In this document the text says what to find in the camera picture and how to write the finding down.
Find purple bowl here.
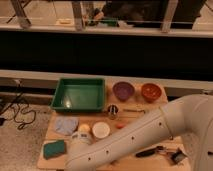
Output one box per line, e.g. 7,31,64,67
112,81,135,101

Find wooden board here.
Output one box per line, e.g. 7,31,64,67
36,80,192,171

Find orange bowl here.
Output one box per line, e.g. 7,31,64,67
141,83,162,103

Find small metal cup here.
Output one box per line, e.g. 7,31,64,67
107,105,119,120

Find light blue cloth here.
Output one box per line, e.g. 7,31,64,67
54,117,79,136

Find green sponge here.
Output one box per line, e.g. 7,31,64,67
43,140,66,159

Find yellow apple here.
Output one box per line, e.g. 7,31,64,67
78,124,91,133

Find white plastic cup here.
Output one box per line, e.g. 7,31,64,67
92,122,110,139

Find orange carrot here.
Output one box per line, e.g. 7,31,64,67
116,123,125,129

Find green plastic tray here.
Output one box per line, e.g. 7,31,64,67
51,78,105,113

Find thin metal tool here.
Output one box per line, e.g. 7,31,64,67
123,108,146,113

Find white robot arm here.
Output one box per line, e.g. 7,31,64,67
65,94,213,171

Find black handled peeler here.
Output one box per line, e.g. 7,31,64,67
135,146,164,158

